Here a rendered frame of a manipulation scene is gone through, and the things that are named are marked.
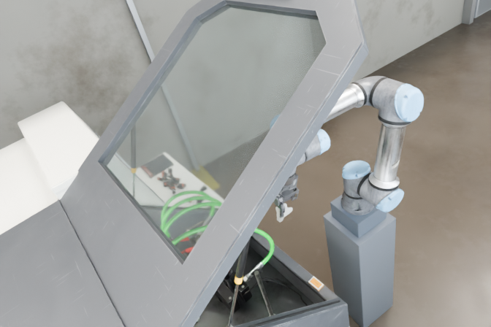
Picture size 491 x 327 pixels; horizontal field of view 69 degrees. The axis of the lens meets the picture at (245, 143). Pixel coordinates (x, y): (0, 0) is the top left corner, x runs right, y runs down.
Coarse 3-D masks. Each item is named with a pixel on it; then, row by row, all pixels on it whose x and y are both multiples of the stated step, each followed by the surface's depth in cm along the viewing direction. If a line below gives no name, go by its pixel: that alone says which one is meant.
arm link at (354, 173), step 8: (344, 168) 155; (352, 168) 153; (360, 168) 151; (368, 168) 150; (344, 176) 154; (352, 176) 150; (360, 176) 148; (368, 176) 148; (344, 184) 157; (352, 184) 152; (360, 184) 148; (352, 192) 155
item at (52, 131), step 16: (48, 112) 167; (64, 112) 162; (32, 128) 157; (48, 128) 153; (64, 128) 149; (80, 128) 146; (32, 144) 145; (48, 144) 142; (64, 144) 139; (80, 144) 136; (48, 160) 132; (64, 160) 129; (80, 160) 126; (48, 176) 123; (64, 176) 121; (64, 192) 120
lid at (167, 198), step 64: (256, 0) 103; (320, 0) 87; (192, 64) 111; (256, 64) 93; (320, 64) 78; (128, 128) 117; (192, 128) 97; (256, 128) 83; (128, 192) 102; (192, 192) 86; (256, 192) 73; (128, 256) 87; (192, 256) 75; (128, 320) 78; (192, 320) 71
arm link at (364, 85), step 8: (360, 80) 130; (368, 80) 129; (376, 80) 127; (352, 88) 129; (360, 88) 128; (368, 88) 128; (344, 96) 126; (352, 96) 127; (360, 96) 128; (368, 96) 129; (336, 104) 124; (344, 104) 126; (352, 104) 128; (360, 104) 130; (368, 104) 132; (336, 112) 125
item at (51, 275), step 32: (0, 160) 157; (32, 160) 151; (0, 192) 136; (32, 192) 132; (0, 224) 121; (32, 224) 112; (64, 224) 108; (0, 256) 104; (32, 256) 101; (64, 256) 98; (0, 288) 94; (32, 288) 91; (64, 288) 89; (96, 288) 87; (0, 320) 86; (32, 320) 84; (64, 320) 82; (96, 320) 80
